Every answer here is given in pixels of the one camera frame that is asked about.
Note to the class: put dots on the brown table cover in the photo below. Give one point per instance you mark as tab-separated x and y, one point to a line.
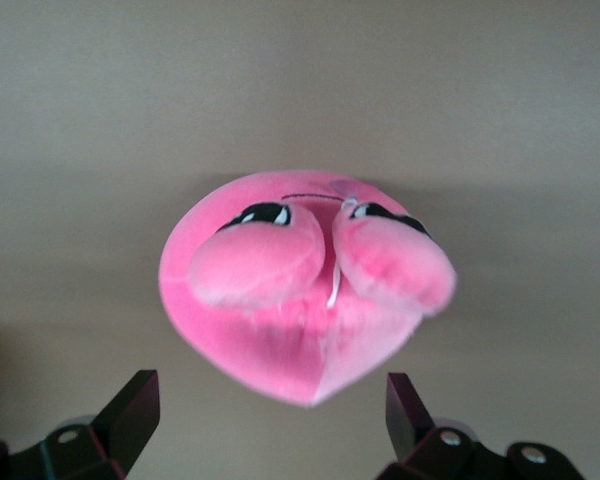
80	100

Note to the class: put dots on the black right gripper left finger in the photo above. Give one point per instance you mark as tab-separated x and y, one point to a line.
105	440

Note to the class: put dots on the pink plush toy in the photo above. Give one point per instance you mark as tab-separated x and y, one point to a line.
280	340

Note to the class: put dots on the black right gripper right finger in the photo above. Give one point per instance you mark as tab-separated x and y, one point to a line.
430	450

